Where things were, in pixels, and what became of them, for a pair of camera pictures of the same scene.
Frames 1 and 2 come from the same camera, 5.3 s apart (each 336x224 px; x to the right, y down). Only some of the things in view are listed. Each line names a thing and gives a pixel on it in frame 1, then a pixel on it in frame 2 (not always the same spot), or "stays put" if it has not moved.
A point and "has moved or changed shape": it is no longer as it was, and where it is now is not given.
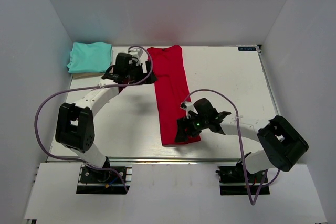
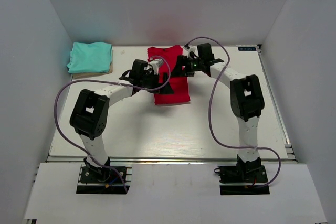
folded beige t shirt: [79, 75] stays put
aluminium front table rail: [165, 160] stays put
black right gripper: [182, 124] to [178, 71]
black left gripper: [140, 68] to [157, 84]
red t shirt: [171, 90] has moved or changed shape
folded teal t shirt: [94, 57] stays put
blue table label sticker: [247, 49] stays put
